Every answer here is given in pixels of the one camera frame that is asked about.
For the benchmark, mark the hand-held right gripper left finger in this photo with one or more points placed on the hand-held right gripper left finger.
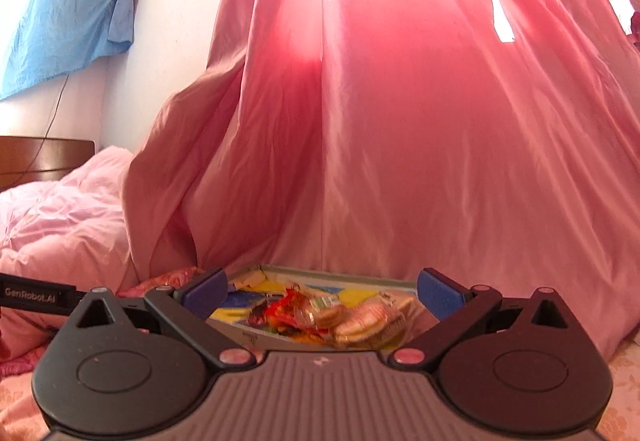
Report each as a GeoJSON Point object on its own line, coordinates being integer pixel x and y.
{"type": "Point", "coordinates": [205, 293]}

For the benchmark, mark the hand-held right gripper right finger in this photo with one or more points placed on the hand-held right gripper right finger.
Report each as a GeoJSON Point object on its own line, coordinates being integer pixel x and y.
{"type": "Point", "coordinates": [440, 293]}

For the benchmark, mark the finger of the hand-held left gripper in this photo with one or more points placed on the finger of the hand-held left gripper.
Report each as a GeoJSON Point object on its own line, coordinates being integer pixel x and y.
{"type": "Point", "coordinates": [35, 295]}

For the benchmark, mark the grey cardboard box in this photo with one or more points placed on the grey cardboard box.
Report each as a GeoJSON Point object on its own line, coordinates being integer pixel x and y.
{"type": "Point", "coordinates": [245, 336]}

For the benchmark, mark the red snack packet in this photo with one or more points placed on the red snack packet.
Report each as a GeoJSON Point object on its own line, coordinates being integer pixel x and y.
{"type": "Point", "coordinates": [282, 311]}

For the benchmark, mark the round rice cracker packet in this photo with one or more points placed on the round rice cracker packet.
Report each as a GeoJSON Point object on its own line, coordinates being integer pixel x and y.
{"type": "Point", "coordinates": [365, 321]}

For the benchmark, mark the pink quilt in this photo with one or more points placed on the pink quilt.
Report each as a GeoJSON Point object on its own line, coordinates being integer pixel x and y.
{"type": "Point", "coordinates": [60, 221]}

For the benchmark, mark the yellow blue printed bag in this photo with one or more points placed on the yellow blue printed bag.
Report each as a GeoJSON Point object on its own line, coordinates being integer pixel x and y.
{"type": "Point", "coordinates": [360, 295]}

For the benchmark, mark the wooden headboard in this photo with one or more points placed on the wooden headboard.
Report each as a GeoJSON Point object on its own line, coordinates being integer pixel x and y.
{"type": "Point", "coordinates": [30, 161]}

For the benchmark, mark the pink curtain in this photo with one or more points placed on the pink curtain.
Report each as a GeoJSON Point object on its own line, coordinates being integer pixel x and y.
{"type": "Point", "coordinates": [400, 121]}

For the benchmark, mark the floral bed sheet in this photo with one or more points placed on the floral bed sheet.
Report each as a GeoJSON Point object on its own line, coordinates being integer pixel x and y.
{"type": "Point", "coordinates": [625, 396]}

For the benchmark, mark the blue cloth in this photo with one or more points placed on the blue cloth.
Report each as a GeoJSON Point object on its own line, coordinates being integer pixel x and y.
{"type": "Point", "coordinates": [60, 21]}

